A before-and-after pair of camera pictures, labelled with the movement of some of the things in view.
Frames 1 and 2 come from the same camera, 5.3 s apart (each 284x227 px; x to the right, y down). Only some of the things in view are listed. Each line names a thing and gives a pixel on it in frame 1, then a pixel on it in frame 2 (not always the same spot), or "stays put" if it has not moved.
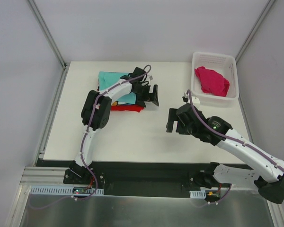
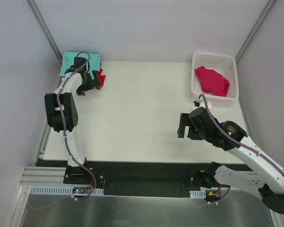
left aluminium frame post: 65,65 stays put
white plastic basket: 214,75 stays put
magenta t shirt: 211,82 stays put
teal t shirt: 106,78 → 68,59
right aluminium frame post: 269,4 stays put
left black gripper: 149,93 → 89,84
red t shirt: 135,108 → 101,78
